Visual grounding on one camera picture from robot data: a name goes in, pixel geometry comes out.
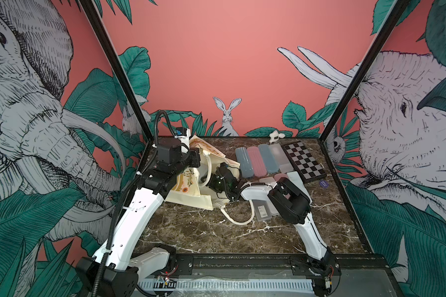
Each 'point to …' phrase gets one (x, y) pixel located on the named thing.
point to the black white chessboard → (303, 161)
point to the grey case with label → (261, 210)
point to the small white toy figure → (275, 135)
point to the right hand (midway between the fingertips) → (201, 178)
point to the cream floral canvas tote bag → (189, 187)
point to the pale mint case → (295, 178)
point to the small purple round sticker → (324, 184)
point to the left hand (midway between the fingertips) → (200, 146)
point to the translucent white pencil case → (284, 164)
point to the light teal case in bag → (246, 166)
